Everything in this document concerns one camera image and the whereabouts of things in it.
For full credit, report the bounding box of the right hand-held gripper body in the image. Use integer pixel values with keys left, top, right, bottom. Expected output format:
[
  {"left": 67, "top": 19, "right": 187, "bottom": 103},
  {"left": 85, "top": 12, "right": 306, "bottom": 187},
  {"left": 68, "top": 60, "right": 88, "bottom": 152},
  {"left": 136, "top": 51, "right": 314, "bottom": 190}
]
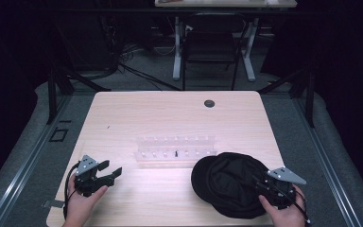
[{"left": 257, "top": 166, "right": 307, "bottom": 209}]

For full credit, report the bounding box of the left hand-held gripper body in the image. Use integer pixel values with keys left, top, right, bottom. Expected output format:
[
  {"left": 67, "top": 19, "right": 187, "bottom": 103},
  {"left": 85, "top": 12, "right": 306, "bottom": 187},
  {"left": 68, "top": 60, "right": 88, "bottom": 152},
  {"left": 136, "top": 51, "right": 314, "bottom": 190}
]
[{"left": 74, "top": 154, "right": 114, "bottom": 199}]

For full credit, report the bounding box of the black hat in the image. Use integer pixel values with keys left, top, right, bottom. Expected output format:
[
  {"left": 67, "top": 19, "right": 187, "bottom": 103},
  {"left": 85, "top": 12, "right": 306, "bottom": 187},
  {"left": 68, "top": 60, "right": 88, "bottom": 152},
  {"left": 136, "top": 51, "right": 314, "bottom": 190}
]
[{"left": 190, "top": 151, "right": 280, "bottom": 219}]

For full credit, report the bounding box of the person's left hand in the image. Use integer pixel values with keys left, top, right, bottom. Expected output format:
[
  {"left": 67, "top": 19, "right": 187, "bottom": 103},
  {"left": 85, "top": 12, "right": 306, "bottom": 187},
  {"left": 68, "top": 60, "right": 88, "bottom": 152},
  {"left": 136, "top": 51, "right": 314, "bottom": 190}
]
[{"left": 61, "top": 174, "right": 109, "bottom": 227}]

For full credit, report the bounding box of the person's right hand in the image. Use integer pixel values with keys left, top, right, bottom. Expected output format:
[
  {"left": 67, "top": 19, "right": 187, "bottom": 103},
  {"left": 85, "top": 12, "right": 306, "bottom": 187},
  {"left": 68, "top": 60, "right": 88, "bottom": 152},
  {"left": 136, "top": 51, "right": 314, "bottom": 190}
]
[{"left": 258, "top": 185, "right": 308, "bottom": 227}]

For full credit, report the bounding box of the grey tape piece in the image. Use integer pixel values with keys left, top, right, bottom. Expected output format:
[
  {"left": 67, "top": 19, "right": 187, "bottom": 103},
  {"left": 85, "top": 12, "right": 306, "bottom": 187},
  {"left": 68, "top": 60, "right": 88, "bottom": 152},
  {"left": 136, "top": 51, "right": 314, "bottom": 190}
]
[{"left": 42, "top": 199, "right": 65, "bottom": 209}]

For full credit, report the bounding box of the clear acrylic rack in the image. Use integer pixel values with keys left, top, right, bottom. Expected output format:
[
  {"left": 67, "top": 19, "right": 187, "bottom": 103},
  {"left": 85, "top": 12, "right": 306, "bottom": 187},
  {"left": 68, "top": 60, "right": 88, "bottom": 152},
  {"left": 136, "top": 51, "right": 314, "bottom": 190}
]
[{"left": 133, "top": 134, "right": 218, "bottom": 170}]

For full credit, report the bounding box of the black metal stand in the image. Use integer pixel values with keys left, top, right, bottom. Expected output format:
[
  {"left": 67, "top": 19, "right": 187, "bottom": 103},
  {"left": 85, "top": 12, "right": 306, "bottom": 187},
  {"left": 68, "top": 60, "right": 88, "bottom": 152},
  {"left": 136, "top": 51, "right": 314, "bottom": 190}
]
[
  {"left": 45, "top": 26, "right": 112, "bottom": 125},
  {"left": 257, "top": 67, "right": 317, "bottom": 129}
]

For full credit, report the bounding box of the black chair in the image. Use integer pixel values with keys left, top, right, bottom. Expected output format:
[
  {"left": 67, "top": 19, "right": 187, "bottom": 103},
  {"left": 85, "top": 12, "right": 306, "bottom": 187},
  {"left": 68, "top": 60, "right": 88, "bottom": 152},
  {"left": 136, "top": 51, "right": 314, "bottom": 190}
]
[{"left": 181, "top": 12, "right": 251, "bottom": 92}]

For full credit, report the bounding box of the white-legged desk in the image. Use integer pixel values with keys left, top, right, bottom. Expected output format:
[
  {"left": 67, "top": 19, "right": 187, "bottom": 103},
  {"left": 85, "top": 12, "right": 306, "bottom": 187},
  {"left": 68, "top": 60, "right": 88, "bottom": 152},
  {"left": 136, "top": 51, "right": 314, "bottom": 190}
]
[{"left": 153, "top": 0, "right": 299, "bottom": 82}]

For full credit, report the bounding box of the black cable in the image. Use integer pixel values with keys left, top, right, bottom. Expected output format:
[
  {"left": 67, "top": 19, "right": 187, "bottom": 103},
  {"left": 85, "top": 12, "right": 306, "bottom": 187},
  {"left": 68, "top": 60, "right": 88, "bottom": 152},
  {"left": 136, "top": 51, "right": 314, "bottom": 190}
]
[
  {"left": 62, "top": 161, "right": 81, "bottom": 220},
  {"left": 272, "top": 183, "right": 312, "bottom": 225}
]

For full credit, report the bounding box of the metal floor rail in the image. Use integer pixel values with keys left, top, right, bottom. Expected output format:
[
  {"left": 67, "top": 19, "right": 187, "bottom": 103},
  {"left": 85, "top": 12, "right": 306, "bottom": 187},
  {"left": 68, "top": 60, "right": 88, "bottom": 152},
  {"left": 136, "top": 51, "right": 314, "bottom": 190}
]
[
  {"left": 292, "top": 94, "right": 363, "bottom": 227},
  {"left": 0, "top": 94, "right": 74, "bottom": 227}
]

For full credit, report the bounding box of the bundle of floor cables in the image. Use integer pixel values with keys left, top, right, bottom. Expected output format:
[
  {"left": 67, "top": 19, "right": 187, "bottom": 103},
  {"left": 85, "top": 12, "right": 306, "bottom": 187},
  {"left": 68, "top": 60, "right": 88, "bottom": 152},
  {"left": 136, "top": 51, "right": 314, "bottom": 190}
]
[{"left": 118, "top": 43, "right": 182, "bottom": 92}]

